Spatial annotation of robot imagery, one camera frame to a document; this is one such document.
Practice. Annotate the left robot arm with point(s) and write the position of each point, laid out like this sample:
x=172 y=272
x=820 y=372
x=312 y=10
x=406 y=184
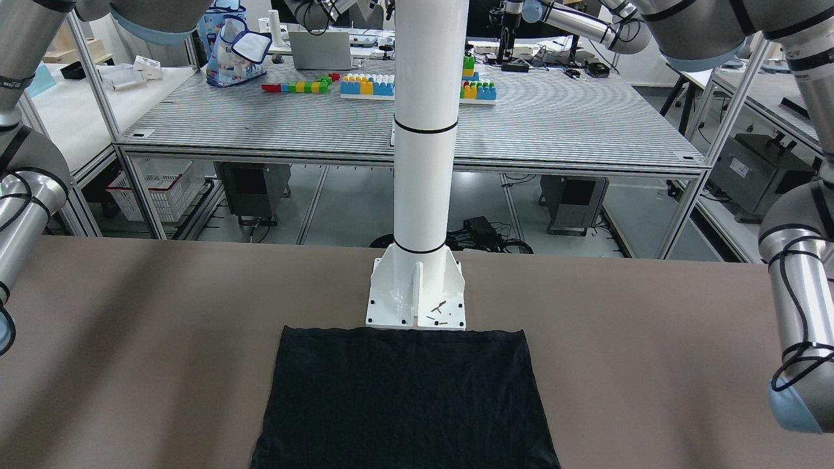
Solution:
x=793 y=200

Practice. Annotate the grey control box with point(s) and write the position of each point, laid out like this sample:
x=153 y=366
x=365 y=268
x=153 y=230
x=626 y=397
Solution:
x=754 y=171

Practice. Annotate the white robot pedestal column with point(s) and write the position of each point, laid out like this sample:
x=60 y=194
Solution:
x=418 y=283

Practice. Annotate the silver laptop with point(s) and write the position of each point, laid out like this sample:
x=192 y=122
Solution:
x=329 y=51

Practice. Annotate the toy brick set green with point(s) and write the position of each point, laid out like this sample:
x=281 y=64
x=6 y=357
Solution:
x=474 y=90

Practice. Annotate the black printed t-shirt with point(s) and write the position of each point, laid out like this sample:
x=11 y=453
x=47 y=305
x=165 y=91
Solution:
x=372 y=398

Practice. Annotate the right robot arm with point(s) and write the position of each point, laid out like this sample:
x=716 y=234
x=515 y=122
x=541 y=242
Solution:
x=35 y=175

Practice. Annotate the white plastic basket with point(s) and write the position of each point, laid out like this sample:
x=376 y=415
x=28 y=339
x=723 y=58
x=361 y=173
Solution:
x=172 y=185

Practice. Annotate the toy brick set blue yellow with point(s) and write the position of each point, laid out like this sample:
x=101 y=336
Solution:
x=367 y=86

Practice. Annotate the striped work table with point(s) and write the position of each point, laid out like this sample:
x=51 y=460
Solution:
x=542 y=122

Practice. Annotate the blue white bag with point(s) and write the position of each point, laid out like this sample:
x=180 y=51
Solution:
x=235 y=52

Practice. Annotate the toy brick row coloured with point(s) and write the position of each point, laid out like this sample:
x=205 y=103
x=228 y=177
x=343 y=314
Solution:
x=321 y=84

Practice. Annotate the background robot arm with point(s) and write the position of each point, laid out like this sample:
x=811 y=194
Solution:
x=626 y=33

